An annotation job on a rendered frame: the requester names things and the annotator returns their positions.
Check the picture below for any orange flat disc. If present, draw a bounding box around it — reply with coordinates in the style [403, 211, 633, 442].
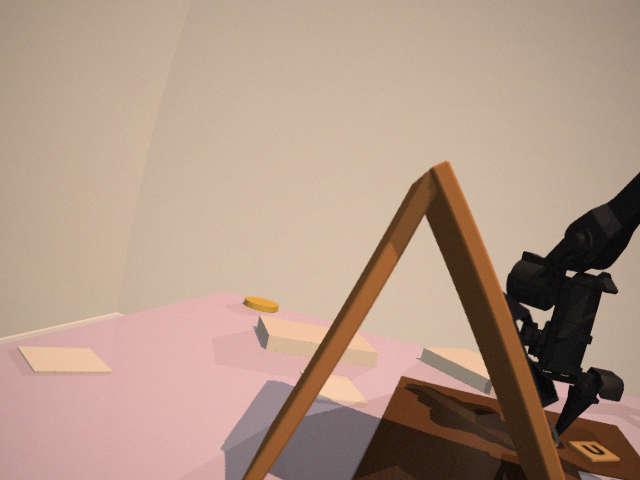
[243, 296, 278, 313]

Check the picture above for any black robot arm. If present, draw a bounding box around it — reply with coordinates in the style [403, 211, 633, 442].
[506, 173, 640, 357]

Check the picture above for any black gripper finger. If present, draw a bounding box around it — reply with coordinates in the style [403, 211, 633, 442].
[555, 385, 600, 437]

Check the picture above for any cream flat rectangular tile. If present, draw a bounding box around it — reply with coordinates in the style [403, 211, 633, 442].
[420, 347, 496, 395]
[256, 315, 379, 367]

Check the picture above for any orange letter tile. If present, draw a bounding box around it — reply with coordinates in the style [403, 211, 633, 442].
[568, 441, 620, 462]

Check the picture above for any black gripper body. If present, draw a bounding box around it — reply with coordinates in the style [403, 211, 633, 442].
[534, 315, 624, 402]

